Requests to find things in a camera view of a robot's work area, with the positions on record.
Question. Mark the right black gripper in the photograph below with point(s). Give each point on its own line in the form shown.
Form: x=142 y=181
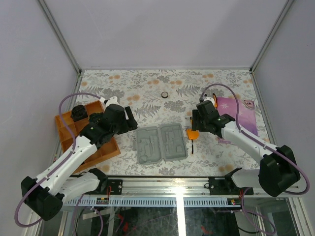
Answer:
x=195 y=120

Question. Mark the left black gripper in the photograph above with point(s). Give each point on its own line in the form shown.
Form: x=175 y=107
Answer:
x=131 y=124

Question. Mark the orange tape measure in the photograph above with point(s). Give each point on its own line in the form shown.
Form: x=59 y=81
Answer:
x=192 y=135

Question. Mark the grey plastic tool case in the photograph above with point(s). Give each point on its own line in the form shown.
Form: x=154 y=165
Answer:
x=156 y=143

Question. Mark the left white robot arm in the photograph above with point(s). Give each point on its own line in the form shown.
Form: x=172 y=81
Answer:
x=47 y=192

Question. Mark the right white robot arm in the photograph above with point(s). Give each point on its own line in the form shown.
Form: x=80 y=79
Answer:
x=277 y=167

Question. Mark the orange black pliers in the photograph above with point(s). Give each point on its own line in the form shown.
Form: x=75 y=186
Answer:
x=215 y=100

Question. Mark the orange wooden divided tray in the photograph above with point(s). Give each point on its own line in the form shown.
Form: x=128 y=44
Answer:
x=85 y=152

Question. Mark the purple folded cloth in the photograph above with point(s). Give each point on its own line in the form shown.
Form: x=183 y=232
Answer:
x=246 y=112

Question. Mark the small black tape roll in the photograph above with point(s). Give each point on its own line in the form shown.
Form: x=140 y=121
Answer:
x=164 y=94

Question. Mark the black rolled belt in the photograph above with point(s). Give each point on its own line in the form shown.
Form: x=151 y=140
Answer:
x=78 y=113

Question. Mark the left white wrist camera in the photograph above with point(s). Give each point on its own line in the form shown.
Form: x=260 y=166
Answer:
x=107 y=102

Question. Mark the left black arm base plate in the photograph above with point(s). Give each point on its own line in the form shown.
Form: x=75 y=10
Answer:
x=114 y=187

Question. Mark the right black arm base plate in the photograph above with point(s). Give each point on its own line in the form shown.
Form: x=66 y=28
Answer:
x=224 y=185

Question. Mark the aluminium front rail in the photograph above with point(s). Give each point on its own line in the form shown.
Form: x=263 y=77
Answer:
x=169 y=186

